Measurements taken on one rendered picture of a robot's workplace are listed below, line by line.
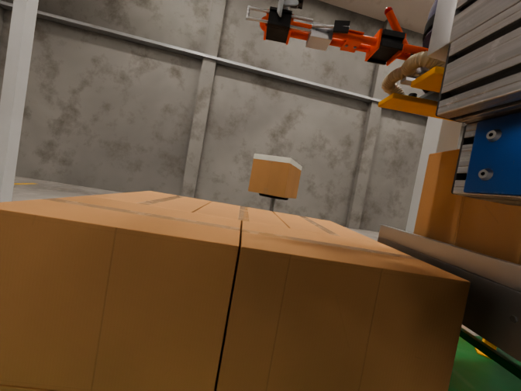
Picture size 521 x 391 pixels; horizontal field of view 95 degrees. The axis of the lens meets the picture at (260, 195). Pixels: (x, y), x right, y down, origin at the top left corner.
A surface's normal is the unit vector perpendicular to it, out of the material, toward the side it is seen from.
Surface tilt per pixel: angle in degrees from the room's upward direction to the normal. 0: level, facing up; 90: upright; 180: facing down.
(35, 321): 90
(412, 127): 90
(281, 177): 90
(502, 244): 90
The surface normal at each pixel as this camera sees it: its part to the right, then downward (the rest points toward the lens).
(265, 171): -0.34, -0.03
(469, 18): -0.97, -0.16
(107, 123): 0.16, 0.07
